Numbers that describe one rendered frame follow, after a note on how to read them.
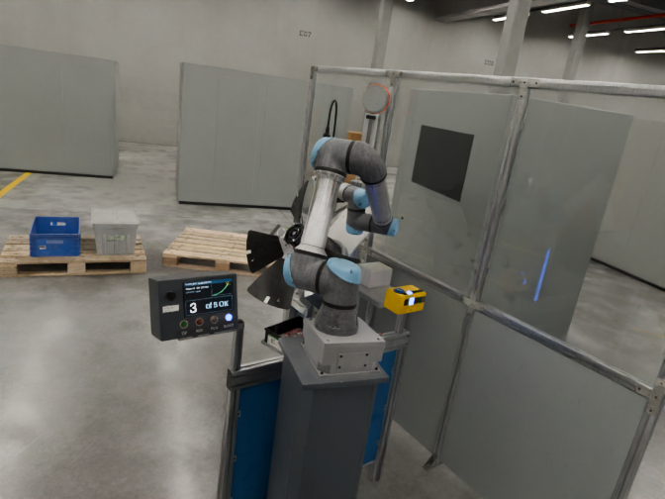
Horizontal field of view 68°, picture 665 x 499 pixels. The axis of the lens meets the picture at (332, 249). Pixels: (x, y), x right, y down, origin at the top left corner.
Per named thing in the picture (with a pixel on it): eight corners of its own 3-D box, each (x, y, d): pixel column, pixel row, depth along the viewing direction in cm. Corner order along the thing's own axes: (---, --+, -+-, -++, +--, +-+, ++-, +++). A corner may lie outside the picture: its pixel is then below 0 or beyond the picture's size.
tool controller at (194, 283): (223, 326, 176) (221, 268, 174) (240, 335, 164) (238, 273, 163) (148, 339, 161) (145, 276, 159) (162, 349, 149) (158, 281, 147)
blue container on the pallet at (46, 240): (81, 237, 503) (80, 217, 497) (80, 257, 452) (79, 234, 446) (35, 237, 485) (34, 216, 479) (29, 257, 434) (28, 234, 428)
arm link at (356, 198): (357, 212, 195) (359, 191, 192) (340, 205, 203) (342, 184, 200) (372, 210, 199) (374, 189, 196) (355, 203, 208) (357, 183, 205)
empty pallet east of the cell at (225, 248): (285, 250, 602) (286, 239, 598) (279, 279, 507) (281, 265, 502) (185, 239, 592) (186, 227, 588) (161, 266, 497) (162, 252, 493)
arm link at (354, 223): (367, 239, 199) (369, 212, 195) (341, 233, 203) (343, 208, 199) (373, 234, 206) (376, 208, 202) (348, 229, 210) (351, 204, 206)
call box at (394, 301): (407, 304, 234) (412, 283, 230) (423, 313, 226) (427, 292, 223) (382, 309, 224) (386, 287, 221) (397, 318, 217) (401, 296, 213)
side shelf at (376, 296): (370, 279, 301) (371, 274, 300) (411, 302, 273) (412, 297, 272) (338, 283, 287) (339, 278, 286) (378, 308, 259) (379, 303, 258)
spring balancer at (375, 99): (361, 111, 282) (358, 111, 275) (366, 82, 277) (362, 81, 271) (388, 116, 277) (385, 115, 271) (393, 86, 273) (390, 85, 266)
